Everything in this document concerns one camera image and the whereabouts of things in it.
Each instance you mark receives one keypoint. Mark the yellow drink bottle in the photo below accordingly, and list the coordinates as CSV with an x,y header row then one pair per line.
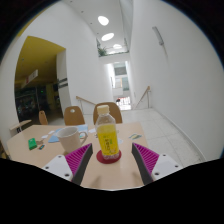
x,y
107,140

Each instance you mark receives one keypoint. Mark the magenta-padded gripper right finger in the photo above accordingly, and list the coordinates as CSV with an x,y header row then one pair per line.
x,y
148,160

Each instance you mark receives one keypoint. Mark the blue printed paper sheet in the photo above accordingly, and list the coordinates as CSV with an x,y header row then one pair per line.
x,y
53,138

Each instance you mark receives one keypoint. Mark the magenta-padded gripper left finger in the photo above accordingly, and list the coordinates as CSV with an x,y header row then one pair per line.
x,y
76,160

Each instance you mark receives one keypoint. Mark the small wooden side table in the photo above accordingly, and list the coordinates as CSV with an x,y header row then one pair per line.
x,y
20,124

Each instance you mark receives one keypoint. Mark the small blue printed card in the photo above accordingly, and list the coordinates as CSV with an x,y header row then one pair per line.
x,y
120,141

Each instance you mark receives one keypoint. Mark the grey wall lamp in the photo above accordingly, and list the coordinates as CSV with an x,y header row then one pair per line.
x,y
158,36

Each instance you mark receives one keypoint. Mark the flat round red coaster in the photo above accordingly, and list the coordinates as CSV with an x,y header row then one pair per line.
x,y
101,160

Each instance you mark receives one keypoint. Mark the green potted plant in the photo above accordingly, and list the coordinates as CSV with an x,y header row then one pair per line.
x,y
102,51

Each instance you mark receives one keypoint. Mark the wooden chair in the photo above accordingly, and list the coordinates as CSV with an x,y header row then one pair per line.
x,y
43,118
73,116
115,113

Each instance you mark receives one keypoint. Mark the round ceiling lights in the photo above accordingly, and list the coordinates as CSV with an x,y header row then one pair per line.
x,y
103,20

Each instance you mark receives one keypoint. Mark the small green box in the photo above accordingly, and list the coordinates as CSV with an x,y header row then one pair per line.
x,y
32,144

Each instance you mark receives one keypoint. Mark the white paper card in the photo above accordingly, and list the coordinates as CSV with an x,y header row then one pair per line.
x,y
91,130

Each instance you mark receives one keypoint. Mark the small orange blue item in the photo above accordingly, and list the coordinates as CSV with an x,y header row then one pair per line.
x,y
40,146

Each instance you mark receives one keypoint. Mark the white ceramic mug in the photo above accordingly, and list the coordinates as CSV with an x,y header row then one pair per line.
x,y
70,140

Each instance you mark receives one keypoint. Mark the wooden stair handrail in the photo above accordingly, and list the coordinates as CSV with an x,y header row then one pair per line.
x,y
85,100
143,95

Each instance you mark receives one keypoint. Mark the small white card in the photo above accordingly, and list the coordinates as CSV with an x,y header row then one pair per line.
x,y
44,136
51,132

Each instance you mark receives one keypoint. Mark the hanging white sign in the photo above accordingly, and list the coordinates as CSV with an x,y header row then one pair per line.
x,y
30,77

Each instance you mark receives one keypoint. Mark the dark wall sign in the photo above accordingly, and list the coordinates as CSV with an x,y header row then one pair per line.
x,y
63,83

